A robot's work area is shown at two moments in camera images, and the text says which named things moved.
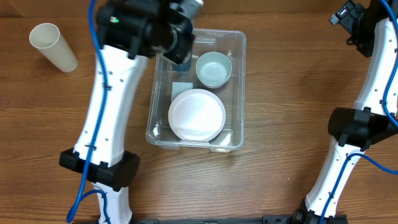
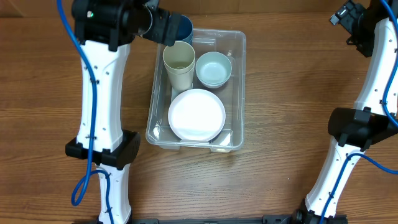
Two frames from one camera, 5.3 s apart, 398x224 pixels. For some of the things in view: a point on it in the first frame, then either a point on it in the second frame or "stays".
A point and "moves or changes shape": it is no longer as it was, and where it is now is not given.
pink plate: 196,114 stays
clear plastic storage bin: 203,109 stays
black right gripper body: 360,27 stays
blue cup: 183,66 moves or changes shape
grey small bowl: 213,69 stays
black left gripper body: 173,51 -> 156,30
